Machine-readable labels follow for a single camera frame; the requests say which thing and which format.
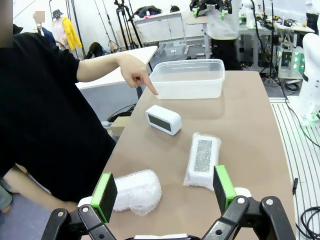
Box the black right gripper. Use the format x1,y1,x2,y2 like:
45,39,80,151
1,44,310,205
189,0,233,21

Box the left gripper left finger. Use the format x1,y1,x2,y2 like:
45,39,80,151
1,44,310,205
41,172,118,240

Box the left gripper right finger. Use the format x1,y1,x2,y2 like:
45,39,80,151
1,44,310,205
201,164,297,240

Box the bubble-wrapped clock rounded bundle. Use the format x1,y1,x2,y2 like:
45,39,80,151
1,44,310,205
111,169,163,216

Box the bubble-wrapped clock showing display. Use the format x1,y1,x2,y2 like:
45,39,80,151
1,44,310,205
183,132,222,192

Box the white unwrapped digital clock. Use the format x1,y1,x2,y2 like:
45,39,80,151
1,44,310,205
145,104,183,136

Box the person's left forearm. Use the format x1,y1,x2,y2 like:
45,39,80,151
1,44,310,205
76,53,126,83

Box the person's right forearm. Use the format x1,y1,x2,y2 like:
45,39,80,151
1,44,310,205
2,163,79,214

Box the person's left hand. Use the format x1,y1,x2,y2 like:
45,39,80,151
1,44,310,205
116,52,159,96

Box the height adjustable desk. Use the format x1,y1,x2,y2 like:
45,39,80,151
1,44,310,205
186,15,211,60

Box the person in white shirt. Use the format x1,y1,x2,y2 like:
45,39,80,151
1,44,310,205
207,9,242,71

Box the clear storage bin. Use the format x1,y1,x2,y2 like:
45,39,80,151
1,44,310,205
162,41,185,57

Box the white cabinet table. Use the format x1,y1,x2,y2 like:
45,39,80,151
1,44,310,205
133,11,187,48

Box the black clothing pile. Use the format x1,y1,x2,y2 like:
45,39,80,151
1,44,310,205
133,6,163,20

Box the clear plastic container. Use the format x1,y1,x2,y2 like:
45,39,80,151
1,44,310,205
149,58,226,100

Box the cluttered white workbench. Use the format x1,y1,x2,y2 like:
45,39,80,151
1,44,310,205
237,13,316,71

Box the computer case green lights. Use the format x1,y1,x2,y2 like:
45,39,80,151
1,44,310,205
277,42,306,80

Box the person in black shirt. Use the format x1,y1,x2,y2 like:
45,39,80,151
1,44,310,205
0,0,117,203

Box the black bag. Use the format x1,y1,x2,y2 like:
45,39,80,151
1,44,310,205
84,41,118,60

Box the mannequin with yellow garment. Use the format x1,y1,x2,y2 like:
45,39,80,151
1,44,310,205
51,9,83,52

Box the black camera tripod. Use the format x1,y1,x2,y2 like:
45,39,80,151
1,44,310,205
113,0,143,51

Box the black coiled cable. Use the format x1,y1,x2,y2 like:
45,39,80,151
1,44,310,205
296,206,320,240

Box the black floor cables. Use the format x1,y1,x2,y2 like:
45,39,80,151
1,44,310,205
107,103,137,123

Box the robot base cable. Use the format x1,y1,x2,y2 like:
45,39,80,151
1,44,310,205
284,97,320,148

